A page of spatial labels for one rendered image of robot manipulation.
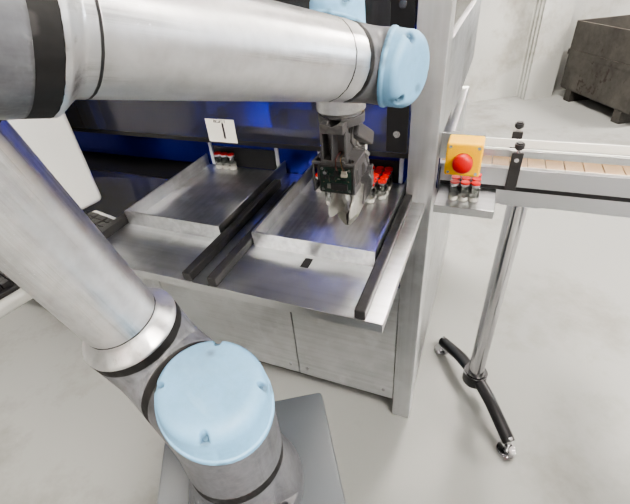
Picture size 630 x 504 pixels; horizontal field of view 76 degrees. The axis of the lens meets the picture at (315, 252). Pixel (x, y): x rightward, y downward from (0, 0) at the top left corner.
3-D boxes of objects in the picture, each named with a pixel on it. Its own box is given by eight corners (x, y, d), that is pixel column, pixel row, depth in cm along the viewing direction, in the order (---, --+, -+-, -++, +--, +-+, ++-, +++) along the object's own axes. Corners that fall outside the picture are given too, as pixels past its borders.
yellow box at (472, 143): (447, 161, 93) (451, 130, 89) (481, 163, 91) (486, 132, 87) (443, 175, 88) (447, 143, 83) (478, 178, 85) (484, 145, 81)
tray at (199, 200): (208, 164, 122) (205, 153, 120) (287, 172, 113) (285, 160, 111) (129, 223, 97) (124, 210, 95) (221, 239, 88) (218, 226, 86)
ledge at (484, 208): (441, 184, 105) (441, 177, 104) (495, 190, 101) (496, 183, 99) (432, 211, 95) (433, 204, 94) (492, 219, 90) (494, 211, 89)
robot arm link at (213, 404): (225, 527, 43) (192, 463, 35) (159, 446, 50) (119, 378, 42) (304, 442, 49) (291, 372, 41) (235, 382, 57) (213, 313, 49)
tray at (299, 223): (313, 175, 111) (312, 163, 109) (409, 185, 102) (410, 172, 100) (254, 245, 86) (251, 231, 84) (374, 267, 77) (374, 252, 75)
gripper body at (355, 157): (312, 194, 67) (306, 121, 60) (330, 172, 73) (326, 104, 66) (357, 199, 65) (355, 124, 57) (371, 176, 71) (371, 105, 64)
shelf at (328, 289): (196, 169, 125) (194, 163, 124) (429, 194, 101) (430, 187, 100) (70, 261, 90) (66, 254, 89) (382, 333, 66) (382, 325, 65)
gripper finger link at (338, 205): (323, 235, 74) (320, 189, 68) (334, 218, 78) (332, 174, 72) (340, 237, 72) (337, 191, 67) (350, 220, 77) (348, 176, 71)
